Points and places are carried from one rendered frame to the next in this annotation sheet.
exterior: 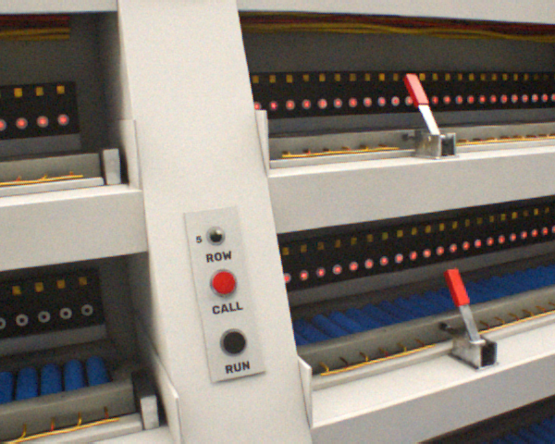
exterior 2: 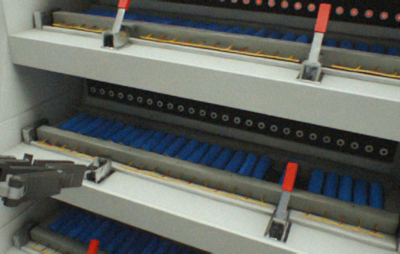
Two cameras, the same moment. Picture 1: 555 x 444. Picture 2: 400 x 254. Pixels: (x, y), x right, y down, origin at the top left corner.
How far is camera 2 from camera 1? 0.11 m
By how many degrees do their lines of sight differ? 43
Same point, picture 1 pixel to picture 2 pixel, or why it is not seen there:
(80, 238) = not seen: outside the picture
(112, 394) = (384, 219)
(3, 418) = (316, 203)
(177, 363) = not seen: outside the picture
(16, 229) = (369, 111)
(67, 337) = (363, 162)
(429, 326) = not seen: outside the picture
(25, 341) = (337, 155)
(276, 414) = not seen: outside the picture
